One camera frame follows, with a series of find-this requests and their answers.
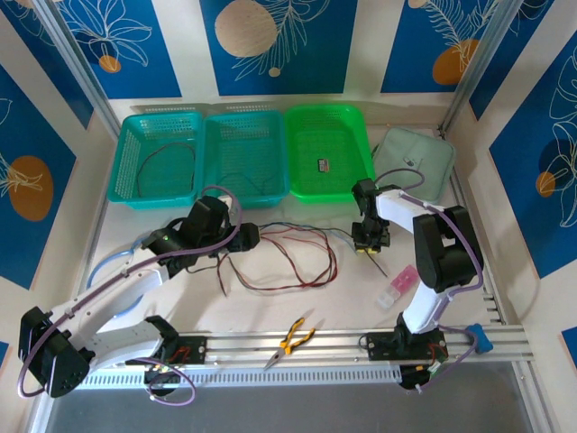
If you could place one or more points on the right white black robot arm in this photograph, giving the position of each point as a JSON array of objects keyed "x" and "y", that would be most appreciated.
[{"x": 451, "y": 252}]

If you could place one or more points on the pink plastic box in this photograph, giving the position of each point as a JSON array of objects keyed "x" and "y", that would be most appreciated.
[{"x": 405, "y": 279}]

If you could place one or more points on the yellow black pliers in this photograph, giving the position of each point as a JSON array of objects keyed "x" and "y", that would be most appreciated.
[{"x": 290, "y": 340}]

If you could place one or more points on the grey perforated strip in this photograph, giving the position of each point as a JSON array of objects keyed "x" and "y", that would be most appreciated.
[{"x": 171, "y": 108}]

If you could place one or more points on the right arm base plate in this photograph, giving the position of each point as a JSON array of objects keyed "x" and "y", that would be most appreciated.
[{"x": 378, "y": 347}]

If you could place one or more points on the teal plastic basket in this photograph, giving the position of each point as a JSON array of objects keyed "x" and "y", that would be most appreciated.
[
  {"x": 153, "y": 131},
  {"x": 245, "y": 149}
]

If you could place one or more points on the small printed card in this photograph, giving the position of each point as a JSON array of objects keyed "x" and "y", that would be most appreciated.
[{"x": 323, "y": 165}]

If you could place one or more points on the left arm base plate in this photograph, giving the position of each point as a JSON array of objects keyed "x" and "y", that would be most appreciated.
[{"x": 194, "y": 349}]

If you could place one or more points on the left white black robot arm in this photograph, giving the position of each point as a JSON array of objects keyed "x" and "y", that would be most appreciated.
[{"x": 117, "y": 297}]

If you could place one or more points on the aluminium rail frame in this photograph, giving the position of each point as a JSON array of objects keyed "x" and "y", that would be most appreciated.
[{"x": 243, "y": 346}]

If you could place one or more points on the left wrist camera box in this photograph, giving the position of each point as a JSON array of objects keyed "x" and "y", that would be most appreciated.
[{"x": 232, "y": 208}]

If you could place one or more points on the black controller mount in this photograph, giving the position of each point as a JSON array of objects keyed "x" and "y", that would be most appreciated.
[
  {"x": 162, "y": 383},
  {"x": 417, "y": 376}
]

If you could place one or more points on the blue clamp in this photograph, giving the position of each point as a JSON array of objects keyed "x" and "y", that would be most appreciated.
[{"x": 480, "y": 340}]

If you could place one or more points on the aluminium frame post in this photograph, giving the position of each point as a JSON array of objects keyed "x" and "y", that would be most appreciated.
[
  {"x": 74, "y": 58},
  {"x": 480, "y": 58}
]

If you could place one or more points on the green plastic basket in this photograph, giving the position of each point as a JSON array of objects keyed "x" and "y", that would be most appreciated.
[{"x": 331, "y": 149}]

